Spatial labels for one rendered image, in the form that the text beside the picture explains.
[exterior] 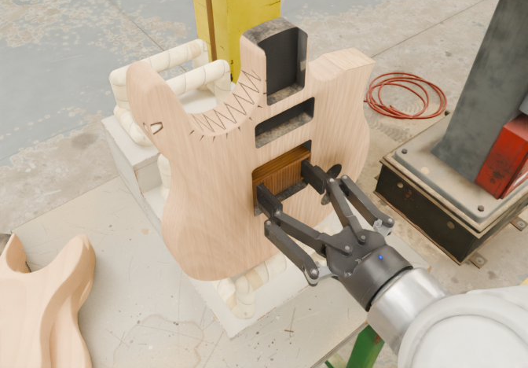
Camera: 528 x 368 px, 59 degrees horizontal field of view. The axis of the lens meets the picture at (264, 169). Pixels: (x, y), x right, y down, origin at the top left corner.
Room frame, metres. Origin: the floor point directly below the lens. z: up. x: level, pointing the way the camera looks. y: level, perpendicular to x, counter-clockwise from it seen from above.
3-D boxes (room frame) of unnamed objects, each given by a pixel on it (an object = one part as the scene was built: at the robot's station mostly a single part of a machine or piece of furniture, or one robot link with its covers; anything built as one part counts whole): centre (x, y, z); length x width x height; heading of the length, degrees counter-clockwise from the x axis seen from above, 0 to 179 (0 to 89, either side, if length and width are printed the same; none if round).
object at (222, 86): (0.71, 0.08, 1.15); 0.03 x 0.03 x 0.09
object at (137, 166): (0.69, 0.17, 1.02); 0.27 x 0.15 x 0.17; 127
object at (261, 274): (0.40, -0.04, 1.04); 0.20 x 0.03 x 0.03; 126
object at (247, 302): (0.35, 0.03, 0.99); 0.03 x 0.03 x 0.09
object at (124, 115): (0.64, 0.25, 1.12); 0.11 x 0.03 x 0.03; 37
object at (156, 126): (0.35, 0.12, 1.41); 0.04 x 0.02 x 0.03; 36
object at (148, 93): (0.36, 0.09, 1.40); 0.07 x 0.04 x 0.10; 126
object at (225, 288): (0.38, 0.06, 0.96); 0.11 x 0.03 x 0.03; 37
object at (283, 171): (0.43, -0.02, 1.23); 0.10 x 0.03 x 0.05; 126
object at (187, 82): (0.66, 0.15, 1.20); 0.20 x 0.03 x 0.03; 126
